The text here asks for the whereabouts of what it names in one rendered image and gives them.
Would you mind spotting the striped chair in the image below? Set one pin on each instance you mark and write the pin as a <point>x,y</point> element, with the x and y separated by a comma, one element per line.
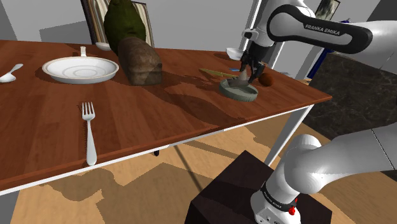
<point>96,15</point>

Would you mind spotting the brown bread loaf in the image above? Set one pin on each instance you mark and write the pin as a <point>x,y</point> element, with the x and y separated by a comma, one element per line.
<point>141,63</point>

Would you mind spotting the blue upright object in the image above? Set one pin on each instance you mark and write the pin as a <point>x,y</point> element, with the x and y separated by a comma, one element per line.
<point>314,66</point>

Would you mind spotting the grey round ashtray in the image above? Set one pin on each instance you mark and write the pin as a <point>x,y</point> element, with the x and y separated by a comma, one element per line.
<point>238,93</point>

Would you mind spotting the white soup spoon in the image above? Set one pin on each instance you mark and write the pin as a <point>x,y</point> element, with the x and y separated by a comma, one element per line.
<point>233,53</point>

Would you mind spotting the brown round fruit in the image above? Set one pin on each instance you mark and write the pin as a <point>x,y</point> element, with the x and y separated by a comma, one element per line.
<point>266,79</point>

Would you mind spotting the small blue pen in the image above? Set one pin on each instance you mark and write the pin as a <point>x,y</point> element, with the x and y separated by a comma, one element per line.
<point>234,69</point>

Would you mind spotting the white round plate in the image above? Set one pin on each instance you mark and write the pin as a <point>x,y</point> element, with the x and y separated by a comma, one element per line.
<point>80,70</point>

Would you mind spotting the dark green avocado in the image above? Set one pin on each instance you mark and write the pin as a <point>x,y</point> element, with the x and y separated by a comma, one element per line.
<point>124,21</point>

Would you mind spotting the framed wall picture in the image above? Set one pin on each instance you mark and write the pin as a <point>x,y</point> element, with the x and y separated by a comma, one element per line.
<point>325,8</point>

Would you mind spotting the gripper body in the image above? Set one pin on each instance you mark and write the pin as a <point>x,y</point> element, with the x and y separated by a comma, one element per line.
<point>260,52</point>

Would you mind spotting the yellow-green knife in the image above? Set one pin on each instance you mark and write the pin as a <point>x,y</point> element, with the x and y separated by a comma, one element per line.
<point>217,73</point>

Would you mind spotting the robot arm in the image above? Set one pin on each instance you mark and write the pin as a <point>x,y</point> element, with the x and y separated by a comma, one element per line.
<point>313,169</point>

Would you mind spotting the dark marbled counter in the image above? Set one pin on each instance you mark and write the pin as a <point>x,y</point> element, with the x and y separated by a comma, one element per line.
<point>353,96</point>

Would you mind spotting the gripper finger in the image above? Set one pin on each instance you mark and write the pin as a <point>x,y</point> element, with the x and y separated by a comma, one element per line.
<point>244,63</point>
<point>256,72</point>

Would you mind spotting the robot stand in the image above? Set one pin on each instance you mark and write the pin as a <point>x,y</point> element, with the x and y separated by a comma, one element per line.
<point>231,189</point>

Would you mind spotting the brown wooden table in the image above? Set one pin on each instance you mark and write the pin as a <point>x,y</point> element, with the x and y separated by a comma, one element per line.
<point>149,118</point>

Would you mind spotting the white fork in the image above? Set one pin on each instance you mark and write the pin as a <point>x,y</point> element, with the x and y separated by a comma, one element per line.
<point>90,136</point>

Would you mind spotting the grey pointed object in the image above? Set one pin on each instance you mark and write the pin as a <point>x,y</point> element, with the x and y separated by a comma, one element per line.
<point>239,80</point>

